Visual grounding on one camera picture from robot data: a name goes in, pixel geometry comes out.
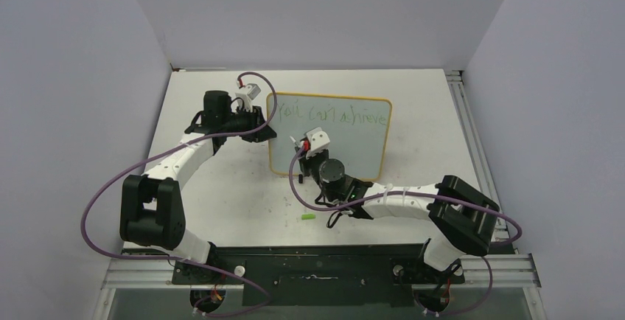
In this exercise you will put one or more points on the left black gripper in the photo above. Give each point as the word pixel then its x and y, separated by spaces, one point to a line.
pixel 256 119

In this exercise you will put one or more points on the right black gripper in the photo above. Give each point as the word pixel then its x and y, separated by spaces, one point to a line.
pixel 306 162

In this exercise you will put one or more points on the yellow framed whiteboard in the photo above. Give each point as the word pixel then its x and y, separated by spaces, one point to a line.
pixel 357 126

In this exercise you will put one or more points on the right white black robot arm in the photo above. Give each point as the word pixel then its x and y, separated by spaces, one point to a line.
pixel 465 218

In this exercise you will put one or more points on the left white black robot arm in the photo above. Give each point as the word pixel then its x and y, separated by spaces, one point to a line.
pixel 152 211

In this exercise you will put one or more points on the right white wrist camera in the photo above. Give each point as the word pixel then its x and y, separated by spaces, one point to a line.
pixel 314 142

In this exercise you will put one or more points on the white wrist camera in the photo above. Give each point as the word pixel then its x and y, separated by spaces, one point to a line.
pixel 245 96
pixel 314 142

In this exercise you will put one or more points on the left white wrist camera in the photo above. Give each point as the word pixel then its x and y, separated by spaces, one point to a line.
pixel 245 96

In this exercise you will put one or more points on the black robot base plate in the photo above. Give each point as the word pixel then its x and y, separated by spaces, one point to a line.
pixel 323 275

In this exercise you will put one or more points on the right aluminium rail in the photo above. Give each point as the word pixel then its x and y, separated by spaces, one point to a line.
pixel 481 167

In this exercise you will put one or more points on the front aluminium frame rail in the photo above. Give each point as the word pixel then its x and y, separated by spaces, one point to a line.
pixel 498 285

